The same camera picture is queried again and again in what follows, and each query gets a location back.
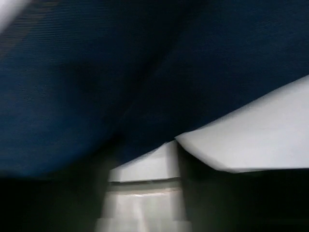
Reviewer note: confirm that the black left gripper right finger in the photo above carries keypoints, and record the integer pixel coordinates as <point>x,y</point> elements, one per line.
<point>220,201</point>

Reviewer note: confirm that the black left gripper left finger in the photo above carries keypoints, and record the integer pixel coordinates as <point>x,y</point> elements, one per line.
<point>67,201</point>

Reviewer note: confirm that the dark blue denim trousers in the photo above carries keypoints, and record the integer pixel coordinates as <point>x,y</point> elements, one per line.
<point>75,74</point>

